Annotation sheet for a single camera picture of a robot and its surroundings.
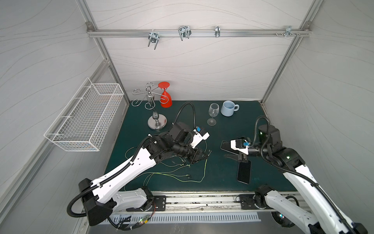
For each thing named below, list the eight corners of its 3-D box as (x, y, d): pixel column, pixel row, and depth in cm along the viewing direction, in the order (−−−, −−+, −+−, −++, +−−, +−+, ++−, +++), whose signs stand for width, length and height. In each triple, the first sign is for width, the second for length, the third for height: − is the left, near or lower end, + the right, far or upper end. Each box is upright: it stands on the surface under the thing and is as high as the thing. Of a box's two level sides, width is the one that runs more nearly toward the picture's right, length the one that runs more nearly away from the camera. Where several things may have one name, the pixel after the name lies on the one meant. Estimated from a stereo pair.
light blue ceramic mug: (221, 116, 112) (223, 110, 107) (219, 106, 119) (221, 100, 113) (238, 116, 112) (241, 110, 107) (235, 107, 119) (238, 100, 113)
